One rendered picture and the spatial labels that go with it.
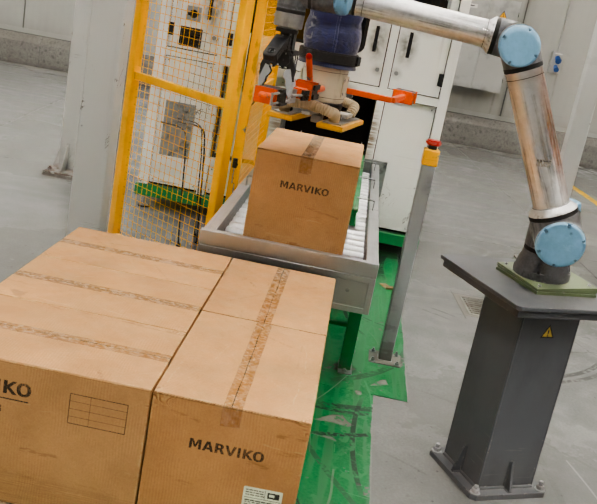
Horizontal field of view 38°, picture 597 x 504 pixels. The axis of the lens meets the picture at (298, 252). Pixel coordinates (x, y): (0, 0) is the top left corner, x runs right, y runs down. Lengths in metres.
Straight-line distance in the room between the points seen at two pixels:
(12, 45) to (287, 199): 9.36
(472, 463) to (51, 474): 1.50
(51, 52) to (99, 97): 8.22
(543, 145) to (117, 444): 1.49
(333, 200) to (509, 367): 0.93
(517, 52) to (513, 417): 1.23
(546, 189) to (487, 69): 9.35
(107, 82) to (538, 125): 2.11
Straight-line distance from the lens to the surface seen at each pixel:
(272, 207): 3.35
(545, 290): 2.90
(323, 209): 3.34
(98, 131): 4.12
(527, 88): 2.66
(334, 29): 3.19
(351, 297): 3.35
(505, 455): 3.15
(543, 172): 2.71
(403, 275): 3.90
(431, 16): 2.79
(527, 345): 2.97
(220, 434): 2.18
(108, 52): 4.07
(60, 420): 2.28
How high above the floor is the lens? 1.52
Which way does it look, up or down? 16 degrees down
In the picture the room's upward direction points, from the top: 11 degrees clockwise
